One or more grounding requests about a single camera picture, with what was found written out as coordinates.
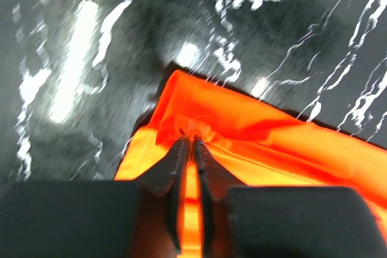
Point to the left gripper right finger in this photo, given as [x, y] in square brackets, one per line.
[279, 221]

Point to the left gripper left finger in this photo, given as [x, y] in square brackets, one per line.
[137, 218]

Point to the orange t shirt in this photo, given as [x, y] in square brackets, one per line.
[259, 144]

